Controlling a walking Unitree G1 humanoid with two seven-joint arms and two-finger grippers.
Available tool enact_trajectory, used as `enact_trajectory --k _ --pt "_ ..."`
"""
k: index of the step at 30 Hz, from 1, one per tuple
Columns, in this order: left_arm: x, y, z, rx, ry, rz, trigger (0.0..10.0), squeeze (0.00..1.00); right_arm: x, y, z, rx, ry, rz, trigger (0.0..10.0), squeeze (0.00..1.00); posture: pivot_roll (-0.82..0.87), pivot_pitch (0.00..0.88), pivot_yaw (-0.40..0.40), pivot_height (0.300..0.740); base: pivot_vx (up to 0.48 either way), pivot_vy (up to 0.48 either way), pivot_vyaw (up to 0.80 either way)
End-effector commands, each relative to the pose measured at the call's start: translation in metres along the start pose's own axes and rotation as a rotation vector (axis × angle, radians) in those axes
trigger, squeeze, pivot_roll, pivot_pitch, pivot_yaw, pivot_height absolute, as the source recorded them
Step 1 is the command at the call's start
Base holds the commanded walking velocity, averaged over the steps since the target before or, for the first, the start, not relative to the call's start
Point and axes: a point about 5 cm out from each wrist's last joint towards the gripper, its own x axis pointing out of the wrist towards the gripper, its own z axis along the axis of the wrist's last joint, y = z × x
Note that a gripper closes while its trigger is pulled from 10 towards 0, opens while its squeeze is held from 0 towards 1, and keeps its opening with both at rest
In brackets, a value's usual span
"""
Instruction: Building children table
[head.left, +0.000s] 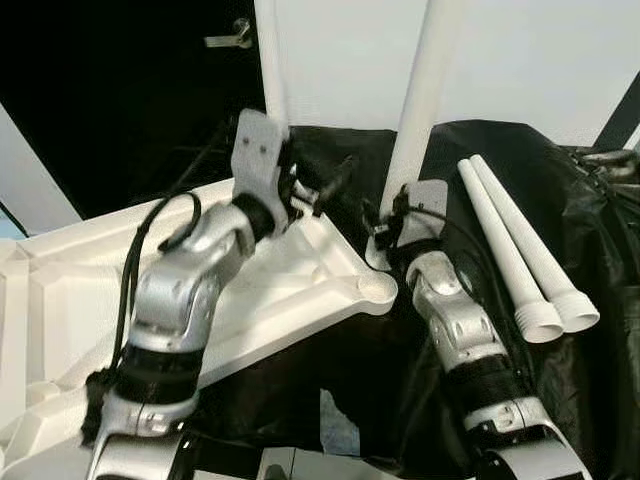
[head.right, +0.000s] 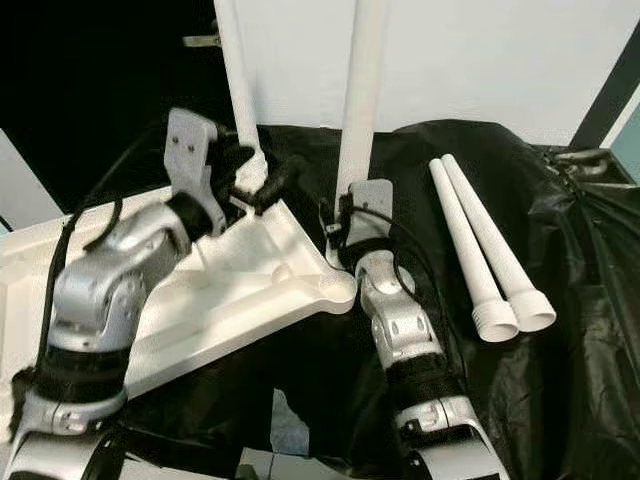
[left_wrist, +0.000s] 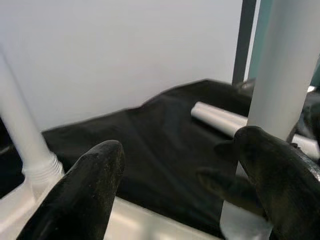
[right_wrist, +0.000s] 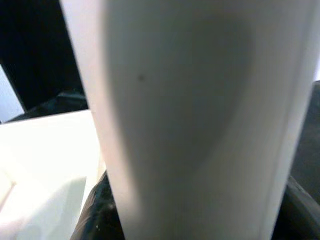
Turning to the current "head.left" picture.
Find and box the pale tape patch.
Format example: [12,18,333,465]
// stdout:
[322,390,361,456]

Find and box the teal glass panel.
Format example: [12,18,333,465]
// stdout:
[622,125,640,161]

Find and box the black plastic cover sheet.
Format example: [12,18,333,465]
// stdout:
[190,120,640,479]

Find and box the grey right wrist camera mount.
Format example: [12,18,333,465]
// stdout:
[395,180,449,246]

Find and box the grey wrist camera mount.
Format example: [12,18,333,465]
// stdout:
[230,108,291,216]
[395,180,449,246]

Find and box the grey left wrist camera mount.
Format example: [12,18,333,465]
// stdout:
[230,108,291,216]

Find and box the metal door handle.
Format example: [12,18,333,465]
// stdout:
[204,20,253,49]

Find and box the black window frame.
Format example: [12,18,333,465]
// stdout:
[583,75,640,149]

